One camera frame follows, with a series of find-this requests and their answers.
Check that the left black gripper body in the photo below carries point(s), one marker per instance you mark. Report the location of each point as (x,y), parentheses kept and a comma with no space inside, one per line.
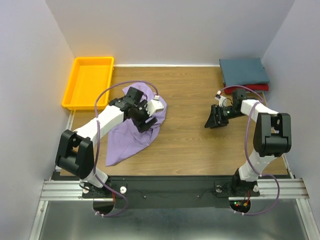
(140,113)

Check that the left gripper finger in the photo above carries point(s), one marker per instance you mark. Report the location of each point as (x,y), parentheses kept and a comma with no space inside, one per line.
(141,127)
(148,124)

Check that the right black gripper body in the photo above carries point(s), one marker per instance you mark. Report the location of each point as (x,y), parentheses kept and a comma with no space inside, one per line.
(228,112)

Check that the purple t shirt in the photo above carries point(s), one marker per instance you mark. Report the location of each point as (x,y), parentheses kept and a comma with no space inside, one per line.
(124,140)

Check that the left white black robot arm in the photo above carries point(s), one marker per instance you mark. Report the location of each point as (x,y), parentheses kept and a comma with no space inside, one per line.
(78,150)

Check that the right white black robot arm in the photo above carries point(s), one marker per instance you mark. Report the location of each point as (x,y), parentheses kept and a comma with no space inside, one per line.
(271,139)

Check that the folded red t shirt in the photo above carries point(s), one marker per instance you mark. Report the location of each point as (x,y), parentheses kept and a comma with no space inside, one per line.
(254,87)

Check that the folded teal t shirt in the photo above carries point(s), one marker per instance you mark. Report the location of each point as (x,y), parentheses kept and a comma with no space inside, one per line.
(243,71)

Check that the yellow plastic bin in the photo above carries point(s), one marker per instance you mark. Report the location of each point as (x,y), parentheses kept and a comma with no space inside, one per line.
(89,76)

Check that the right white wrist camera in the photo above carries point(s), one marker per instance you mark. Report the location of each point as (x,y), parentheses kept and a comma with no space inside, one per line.
(221,99)

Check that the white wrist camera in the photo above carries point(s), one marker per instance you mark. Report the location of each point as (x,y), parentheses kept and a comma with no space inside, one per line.
(154,106)
(221,99)

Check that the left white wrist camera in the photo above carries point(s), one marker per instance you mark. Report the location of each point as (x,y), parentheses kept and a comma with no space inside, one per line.
(154,106)

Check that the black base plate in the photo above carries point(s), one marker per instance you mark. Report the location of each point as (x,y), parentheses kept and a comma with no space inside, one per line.
(170,192)

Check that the aluminium frame rail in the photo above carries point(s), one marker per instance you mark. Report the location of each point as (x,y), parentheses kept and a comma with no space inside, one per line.
(280,212)

